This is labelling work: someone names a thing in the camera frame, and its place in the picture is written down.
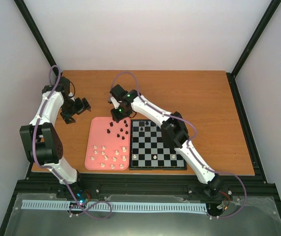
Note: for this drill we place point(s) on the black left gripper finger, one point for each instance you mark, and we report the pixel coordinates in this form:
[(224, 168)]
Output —
[(67, 118), (86, 105)]

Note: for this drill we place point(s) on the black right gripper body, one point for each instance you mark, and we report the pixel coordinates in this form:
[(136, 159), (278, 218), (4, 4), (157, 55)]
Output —
[(122, 113)]

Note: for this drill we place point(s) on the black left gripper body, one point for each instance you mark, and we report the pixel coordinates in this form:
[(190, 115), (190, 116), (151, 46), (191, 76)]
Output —
[(74, 108)]

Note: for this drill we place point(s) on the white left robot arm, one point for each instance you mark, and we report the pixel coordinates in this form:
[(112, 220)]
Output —
[(40, 140)]

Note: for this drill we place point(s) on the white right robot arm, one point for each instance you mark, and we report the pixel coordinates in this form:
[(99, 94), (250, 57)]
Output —
[(173, 129)]

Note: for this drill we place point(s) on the pink plastic tray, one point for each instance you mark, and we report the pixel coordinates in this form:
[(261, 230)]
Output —
[(98, 136)]

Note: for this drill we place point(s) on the black white chessboard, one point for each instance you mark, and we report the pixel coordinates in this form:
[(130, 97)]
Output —
[(147, 143)]

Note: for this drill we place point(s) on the left black corner post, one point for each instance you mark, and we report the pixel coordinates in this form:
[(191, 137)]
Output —
[(22, 7)]

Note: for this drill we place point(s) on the black corner post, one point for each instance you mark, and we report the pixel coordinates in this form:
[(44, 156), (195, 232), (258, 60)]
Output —
[(22, 7), (264, 21)]

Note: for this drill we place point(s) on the light blue slotted cable duct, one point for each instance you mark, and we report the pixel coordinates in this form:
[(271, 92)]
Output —
[(119, 207)]

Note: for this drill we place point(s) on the right black corner post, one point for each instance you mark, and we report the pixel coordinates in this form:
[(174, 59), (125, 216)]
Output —
[(264, 21)]

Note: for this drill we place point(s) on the black aluminium frame rail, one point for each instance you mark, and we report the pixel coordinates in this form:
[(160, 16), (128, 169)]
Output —
[(187, 187)]

